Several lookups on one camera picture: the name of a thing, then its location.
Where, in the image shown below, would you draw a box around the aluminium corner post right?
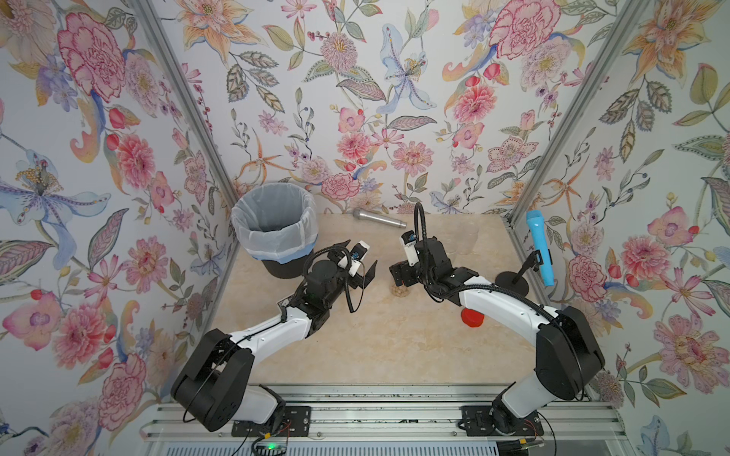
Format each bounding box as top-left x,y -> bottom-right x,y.
504,0 -> 646,229

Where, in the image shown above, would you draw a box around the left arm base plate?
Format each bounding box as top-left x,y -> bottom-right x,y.
231,406 -> 312,438

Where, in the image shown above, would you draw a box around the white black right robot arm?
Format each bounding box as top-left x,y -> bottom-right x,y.
390,231 -> 606,420

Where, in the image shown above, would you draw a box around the peanut jar red lid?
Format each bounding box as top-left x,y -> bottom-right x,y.
391,285 -> 410,298

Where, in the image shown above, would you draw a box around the silver microphone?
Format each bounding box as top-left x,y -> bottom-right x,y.
353,208 -> 407,229

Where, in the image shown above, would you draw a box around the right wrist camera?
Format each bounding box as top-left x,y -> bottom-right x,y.
400,230 -> 419,267

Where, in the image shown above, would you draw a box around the black bin with white liner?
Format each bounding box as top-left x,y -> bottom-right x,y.
232,182 -> 319,279

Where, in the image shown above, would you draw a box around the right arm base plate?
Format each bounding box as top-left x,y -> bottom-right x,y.
456,405 -> 545,438

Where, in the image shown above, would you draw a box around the blue microphone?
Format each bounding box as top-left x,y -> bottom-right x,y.
526,210 -> 555,287

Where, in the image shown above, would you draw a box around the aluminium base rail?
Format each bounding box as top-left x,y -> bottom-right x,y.
141,384 -> 635,455

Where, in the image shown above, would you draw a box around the aluminium corner post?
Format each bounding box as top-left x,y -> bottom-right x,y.
504,0 -> 646,229
130,1 -> 238,222

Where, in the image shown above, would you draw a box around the aluminium corner post left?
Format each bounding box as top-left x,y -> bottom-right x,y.
130,1 -> 238,222

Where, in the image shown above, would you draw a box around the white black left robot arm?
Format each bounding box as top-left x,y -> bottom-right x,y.
171,241 -> 376,436

